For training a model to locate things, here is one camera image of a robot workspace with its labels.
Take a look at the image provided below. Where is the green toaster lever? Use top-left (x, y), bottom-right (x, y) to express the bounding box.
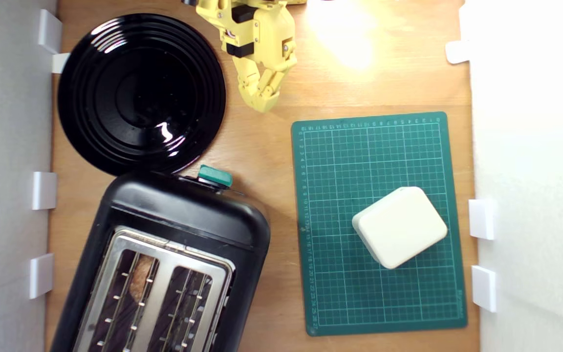
top-left (197, 164), bottom-right (234, 191)

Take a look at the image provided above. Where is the black two-slot toaster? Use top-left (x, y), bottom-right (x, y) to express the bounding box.
top-left (49, 169), bottom-right (271, 352)

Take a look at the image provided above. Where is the green cutting mat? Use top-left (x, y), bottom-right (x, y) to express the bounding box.
top-left (290, 111), bottom-right (469, 337)

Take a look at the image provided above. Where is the black round plate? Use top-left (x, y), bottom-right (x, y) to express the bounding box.
top-left (58, 13), bottom-right (227, 176)

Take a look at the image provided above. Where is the white block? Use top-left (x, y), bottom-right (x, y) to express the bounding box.
top-left (351, 186), bottom-right (449, 270)

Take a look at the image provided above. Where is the brown bread slice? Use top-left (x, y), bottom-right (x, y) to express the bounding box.
top-left (129, 254), bottom-right (159, 302)

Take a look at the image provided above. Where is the white wall clip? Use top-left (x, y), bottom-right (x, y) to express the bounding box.
top-left (471, 265), bottom-right (498, 313)
top-left (445, 40), bottom-right (472, 65)
top-left (28, 253), bottom-right (55, 300)
top-left (51, 52), bottom-right (71, 75)
top-left (31, 171), bottom-right (58, 211)
top-left (37, 9), bottom-right (63, 54)
top-left (468, 198), bottom-right (497, 241)

